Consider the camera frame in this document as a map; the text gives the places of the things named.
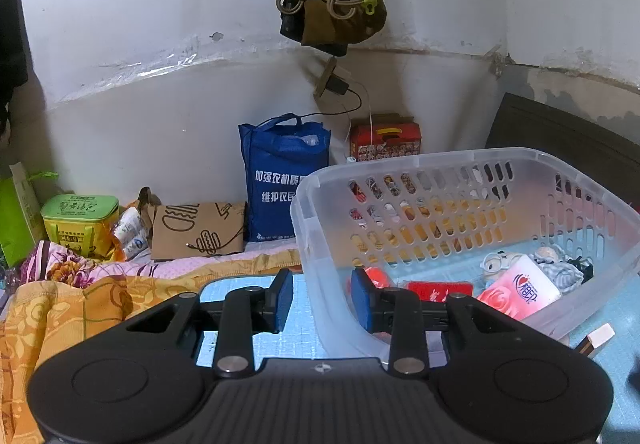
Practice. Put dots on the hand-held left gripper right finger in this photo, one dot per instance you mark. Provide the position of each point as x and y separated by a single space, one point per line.
361 299

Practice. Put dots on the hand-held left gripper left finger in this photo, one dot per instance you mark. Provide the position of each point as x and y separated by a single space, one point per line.
283 299

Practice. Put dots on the red dotted pouch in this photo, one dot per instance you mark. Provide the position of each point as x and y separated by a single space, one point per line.
381 276

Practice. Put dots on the red packet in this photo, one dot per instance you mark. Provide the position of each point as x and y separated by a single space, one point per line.
440 291

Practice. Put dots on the clear plastic basket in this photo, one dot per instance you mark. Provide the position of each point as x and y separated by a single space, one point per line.
320 224

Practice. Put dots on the beige goggle-eyed plush toy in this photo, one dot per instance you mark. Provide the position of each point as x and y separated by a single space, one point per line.
497 265

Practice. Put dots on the pink red tissue pack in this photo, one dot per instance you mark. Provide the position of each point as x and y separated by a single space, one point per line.
520 284

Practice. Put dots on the black hair claw clip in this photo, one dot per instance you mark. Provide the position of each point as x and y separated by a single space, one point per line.
582 269

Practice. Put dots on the pink dotted bed sheet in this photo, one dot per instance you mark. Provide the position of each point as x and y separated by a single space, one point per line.
210 266

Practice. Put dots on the brown printed paper bag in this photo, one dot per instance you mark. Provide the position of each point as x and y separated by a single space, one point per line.
200 229

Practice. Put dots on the blue tote bag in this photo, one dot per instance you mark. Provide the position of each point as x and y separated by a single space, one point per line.
280 174

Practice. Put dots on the red gift box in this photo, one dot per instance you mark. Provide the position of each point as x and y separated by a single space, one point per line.
385 137

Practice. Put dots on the white snack packets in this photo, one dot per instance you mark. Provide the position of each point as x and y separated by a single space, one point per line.
127 224

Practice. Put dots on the yellow patterned blanket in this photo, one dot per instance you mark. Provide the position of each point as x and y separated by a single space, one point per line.
75 314

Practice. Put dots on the black charger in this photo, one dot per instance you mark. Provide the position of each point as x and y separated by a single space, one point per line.
339 85

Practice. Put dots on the green tin box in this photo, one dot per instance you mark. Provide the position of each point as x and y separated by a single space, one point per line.
80 221

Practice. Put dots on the wooden socket board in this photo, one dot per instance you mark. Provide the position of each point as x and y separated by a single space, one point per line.
325 77

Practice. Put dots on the pink floral blanket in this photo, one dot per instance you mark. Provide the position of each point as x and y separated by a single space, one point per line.
60 266

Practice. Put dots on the small white block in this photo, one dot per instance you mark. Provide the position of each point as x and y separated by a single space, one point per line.
597 340

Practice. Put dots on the dark wooden headboard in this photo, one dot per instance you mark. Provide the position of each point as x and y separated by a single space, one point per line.
550 129

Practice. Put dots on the green paper bag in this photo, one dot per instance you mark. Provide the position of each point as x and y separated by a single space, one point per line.
17 219

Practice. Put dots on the black hanging garment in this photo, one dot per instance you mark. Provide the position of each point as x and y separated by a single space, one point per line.
10 54

